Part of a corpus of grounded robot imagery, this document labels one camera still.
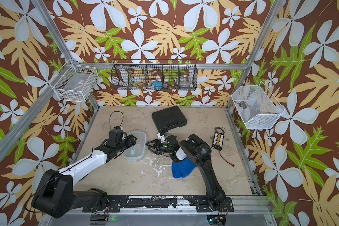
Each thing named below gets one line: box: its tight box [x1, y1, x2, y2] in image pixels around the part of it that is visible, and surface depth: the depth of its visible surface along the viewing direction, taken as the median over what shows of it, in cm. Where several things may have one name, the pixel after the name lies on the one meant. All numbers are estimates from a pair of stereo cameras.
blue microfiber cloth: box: [171, 156, 198, 179], surface depth 87 cm
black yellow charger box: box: [211, 131, 225, 152], surface depth 101 cm
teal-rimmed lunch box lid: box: [121, 129, 147, 163], surface depth 88 cm
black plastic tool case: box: [151, 105, 187, 135], surface depth 109 cm
